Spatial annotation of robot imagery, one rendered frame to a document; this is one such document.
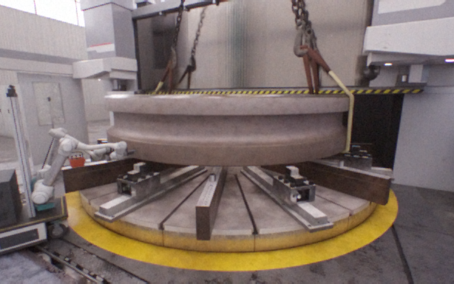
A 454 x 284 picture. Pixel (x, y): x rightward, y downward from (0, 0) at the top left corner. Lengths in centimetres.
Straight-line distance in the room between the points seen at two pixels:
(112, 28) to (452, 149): 757
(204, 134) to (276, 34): 347
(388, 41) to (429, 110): 237
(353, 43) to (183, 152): 402
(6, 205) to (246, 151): 277
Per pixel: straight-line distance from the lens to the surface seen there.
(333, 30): 560
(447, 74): 470
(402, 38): 364
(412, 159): 575
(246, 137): 305
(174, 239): 294
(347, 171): 383
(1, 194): 351
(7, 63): 668
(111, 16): 678
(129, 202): 326
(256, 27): 602
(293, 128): 334
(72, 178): 421
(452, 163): 591
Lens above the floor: 175
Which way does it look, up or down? 11 degrees down
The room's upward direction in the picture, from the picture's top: straight up
